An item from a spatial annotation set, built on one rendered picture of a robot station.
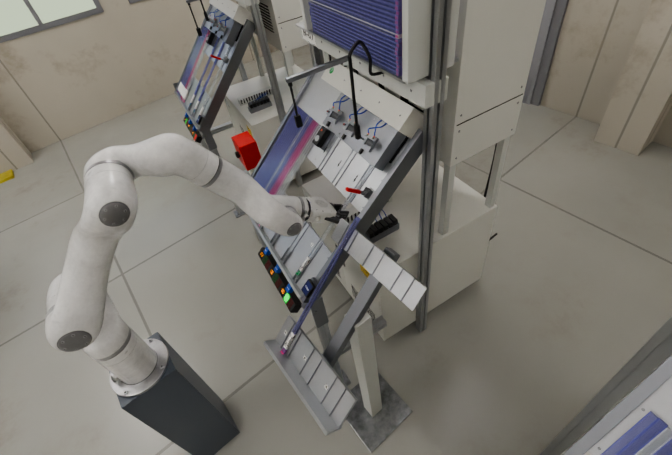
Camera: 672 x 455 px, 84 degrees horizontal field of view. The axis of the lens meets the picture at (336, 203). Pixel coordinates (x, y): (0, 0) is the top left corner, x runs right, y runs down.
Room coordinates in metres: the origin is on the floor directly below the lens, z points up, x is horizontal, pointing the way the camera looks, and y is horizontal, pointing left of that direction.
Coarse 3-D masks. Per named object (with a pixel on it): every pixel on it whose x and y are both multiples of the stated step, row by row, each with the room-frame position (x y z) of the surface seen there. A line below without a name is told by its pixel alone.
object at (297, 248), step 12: (264, 228) 1.13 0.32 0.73; (312, 228) 0.97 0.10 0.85; (276, 240) 1.03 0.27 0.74; (288, 240) 1.00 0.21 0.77; (300, 240) 0.96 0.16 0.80; (312, 240) 0.92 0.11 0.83; (288, 252) 0.95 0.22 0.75; (300, 252) 0.92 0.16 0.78; (324, 252) 0.85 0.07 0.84; (288, 264) 0.91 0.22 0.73; (300, 264) 0.88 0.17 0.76; (312, 264) 0.84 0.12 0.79; (300, 276) 0.83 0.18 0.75; (312, 276) 0.80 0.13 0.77; (300, 288) 0.80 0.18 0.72
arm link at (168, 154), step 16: (144, 144) 0.75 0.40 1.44; (160, 144) 0.74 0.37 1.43; (176, 144) 0.75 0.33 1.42; (192, 144) 0.78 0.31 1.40; (96, 160) 0.76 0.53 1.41; (112, 160) 0.76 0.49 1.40; (128, 160) 0.75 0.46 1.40; (144, 160) 0.73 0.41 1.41; (160, 160) 0.72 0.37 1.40; (176, 160) 0.73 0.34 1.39; (192, 160) 0.74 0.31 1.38; (208, 160) 0.77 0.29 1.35; (160, 176) 0.74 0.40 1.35; (192, 176) 0.74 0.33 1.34; (208, 176) 0.75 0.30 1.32
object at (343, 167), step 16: (320, 80) 1.50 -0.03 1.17; (304, 96) 1.51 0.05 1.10; (320, 96) 1.43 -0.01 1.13; (336, 96) 1.36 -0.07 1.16; (320, 112) 1.36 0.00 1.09; (336, 144) 1.17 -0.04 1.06; (320, 160) 1.18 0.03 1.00; (336, 160) 1.12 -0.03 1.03; (352, 160) 1.06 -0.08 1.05; (336, 176) 1.06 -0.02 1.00; (352, 176) 1.01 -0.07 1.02; (368, 176) 0.96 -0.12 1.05; (384, 176) 0.92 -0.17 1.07
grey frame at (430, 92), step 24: (432, 0) 0.93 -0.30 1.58; (432, 24) 0.93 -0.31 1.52; (312, 48) 1.59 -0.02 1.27; (336, 48) 1.33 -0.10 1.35; (432, 48) 0.92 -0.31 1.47; (432, 72) 0.92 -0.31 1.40; (408, 96) 0.96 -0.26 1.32; (432, 96) 0.90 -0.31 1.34; (432, 120) 0.91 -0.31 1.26; (432, 144) 0.91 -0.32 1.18; (432, 168) 0.91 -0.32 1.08; (432, 192) 0.92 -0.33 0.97; (432, 216) 0.92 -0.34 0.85; (432, 240) 0.92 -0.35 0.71
